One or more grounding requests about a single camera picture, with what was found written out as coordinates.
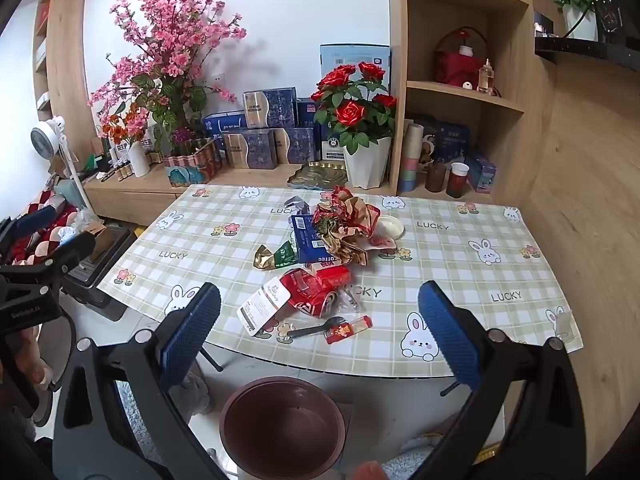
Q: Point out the clear perfume bottle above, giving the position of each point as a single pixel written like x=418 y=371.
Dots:
x=486 y=80

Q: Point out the blue coffee box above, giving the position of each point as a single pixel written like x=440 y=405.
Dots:
x=304 y=236

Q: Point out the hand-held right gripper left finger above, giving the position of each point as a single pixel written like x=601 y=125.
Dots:
x=192 y=330

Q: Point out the red rose plant white pot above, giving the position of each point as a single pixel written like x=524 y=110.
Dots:
x=367 y=165

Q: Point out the red white checked blanket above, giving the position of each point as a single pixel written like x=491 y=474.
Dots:
x=42 y=205

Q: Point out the checked rabbit print tablecloth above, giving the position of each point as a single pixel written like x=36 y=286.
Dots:
x=450 y=260

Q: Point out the cream rose plant white pot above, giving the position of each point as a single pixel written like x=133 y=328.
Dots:
x=580 y=22

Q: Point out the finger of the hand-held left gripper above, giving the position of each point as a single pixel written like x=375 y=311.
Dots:
x=36 y=217
x=75 y=249

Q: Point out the red gift basket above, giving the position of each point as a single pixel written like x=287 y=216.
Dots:
x=457 y=67

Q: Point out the silver foil wrapper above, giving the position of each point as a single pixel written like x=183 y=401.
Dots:
x=299 y=205

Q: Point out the wooden shelf unit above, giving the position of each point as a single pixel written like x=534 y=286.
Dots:
x=505 y=125

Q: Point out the red paper cup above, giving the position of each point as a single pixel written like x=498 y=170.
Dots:
x=457 y=180

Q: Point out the red sachet packet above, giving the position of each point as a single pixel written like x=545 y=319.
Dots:
x=347 y=330

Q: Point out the golden leaf tray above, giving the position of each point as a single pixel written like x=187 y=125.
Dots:
x=317 y=176

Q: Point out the dark blue printed box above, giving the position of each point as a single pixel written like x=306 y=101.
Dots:
x=450 y=137

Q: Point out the pale blue carton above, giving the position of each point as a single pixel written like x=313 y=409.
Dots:
x=340 y=55

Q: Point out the gold green wrapper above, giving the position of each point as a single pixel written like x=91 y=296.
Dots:
x=272 y=257

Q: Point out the grey plush slipper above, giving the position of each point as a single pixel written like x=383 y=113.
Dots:
x=192 y=395
x=415 y=455

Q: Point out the black plastic spoon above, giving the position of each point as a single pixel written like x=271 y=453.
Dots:
x=310 y=331

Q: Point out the row of small brown bottles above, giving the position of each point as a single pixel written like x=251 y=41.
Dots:
x=117 y=170

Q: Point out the white hang tag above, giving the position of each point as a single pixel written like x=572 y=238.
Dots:
x=260 y=307

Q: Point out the red gold wrapping paper bunch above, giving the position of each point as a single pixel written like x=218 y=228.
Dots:
x=350 y=220

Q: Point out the clear plastic wrapper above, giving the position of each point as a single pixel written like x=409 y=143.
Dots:
x=348 y=302

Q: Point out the person's left hand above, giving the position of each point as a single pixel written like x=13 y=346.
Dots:
x=34 y=371

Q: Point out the pink blossom artificial plant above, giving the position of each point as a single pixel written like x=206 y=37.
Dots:
x=175 y=35

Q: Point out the red white flat packet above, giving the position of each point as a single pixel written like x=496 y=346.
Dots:
x=382 y=244

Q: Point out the orange flowers white vase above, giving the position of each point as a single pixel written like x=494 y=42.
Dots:
x=139 y=160

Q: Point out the small red box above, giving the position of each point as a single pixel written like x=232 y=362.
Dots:
x=332 y=275

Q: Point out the brown plastic pot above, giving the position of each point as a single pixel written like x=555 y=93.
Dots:
x=280 y=430

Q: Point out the stack of pastel paper cups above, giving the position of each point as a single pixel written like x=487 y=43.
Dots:
x=411 y=160

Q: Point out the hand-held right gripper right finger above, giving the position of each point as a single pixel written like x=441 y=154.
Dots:
x=447 y=330

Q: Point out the white standing fan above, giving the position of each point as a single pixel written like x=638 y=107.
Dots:
x=47 y=135

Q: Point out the striped wavy planter box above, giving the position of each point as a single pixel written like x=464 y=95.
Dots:
x=195 y=165

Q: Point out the brown glass cup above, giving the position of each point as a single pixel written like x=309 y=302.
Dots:
x=436 y=178

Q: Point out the small blue printed box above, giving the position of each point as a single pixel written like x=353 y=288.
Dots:
x=484 y=174

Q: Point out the black speckled counter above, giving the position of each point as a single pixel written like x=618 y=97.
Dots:
x=590 y=52

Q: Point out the crushed red can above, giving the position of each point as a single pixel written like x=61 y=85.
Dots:
x=305 y=291

